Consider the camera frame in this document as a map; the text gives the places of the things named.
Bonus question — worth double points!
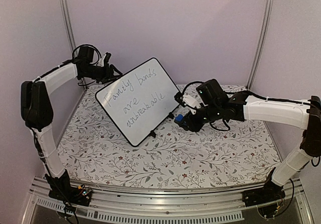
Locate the aluminium front rail frame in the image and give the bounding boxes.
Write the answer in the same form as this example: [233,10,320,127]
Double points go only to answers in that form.
[22,177,316,223]

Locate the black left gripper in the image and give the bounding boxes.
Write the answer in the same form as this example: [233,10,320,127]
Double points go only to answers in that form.
[82,63,123,84]

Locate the black whiteboard stand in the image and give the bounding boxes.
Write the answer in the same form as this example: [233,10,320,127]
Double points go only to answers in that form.
[148,112,175,138]

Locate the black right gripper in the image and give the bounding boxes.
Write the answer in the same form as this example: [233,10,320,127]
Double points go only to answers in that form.
[178,103,221,133]

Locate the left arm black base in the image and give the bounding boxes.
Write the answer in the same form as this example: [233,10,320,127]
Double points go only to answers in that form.
[45,170,92,206]

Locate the left aluminium corner post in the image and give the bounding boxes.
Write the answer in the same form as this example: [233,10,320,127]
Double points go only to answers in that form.
[59,0,76,53]

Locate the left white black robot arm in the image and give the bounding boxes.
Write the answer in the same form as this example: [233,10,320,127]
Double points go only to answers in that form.
[21,59,122,179]

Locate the aluminium corner post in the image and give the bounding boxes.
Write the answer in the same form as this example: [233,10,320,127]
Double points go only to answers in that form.
[246,0,274,89]
[59,0,76,53]

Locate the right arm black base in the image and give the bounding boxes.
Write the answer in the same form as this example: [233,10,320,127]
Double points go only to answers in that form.
[242,181,285,219]

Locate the blue whiteboard eraser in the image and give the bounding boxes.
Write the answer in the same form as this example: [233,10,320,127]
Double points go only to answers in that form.
[174,114,184,125]

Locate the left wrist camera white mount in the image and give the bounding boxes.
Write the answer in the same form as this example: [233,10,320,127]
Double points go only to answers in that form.
[72,44,111,67]

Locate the floral patterned table mat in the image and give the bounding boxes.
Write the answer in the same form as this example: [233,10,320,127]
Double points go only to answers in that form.
[58,85,280,189]

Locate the right aluminium corner post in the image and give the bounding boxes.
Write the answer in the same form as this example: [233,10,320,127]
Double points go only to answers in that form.
[246,0,274,89]

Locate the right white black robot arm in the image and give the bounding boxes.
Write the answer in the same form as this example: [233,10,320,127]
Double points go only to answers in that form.
[175,90,320,202]

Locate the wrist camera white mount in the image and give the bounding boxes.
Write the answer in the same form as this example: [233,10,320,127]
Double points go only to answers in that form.
[72,44,111,67]
[174,78,225,114]

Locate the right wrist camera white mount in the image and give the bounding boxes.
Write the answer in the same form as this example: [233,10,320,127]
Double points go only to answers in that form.
[174,78,225,114]

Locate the white whiteboard black frame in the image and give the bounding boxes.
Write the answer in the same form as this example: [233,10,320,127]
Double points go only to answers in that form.
[95,58,179,147]

